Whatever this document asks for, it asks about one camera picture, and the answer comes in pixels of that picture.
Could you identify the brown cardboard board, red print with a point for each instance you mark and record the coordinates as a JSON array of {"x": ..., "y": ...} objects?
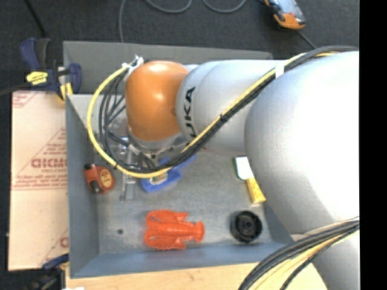
[{"x": 36, "y": 216}]

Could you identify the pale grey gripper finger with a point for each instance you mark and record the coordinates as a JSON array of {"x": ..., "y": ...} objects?
[
  {"x": 131, "y": 189},
  {"x": 124, "y": 190}
]

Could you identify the grey metal bin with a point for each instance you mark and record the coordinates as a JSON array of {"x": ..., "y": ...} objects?
[{"x": 196, "y": 210}]

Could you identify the red tape measure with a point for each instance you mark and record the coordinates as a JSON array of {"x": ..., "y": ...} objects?
[{"x": 101, "y": 178}]

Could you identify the black round cap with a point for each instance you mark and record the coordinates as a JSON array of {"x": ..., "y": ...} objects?
[{"x": 246, "y": 226}]

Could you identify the blue plastic toy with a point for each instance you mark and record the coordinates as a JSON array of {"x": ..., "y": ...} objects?
[{"x": 172, "y": 178}]

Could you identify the orange toy lobster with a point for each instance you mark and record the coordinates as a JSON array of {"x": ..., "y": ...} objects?
[{"x": 172, "y": 230}]

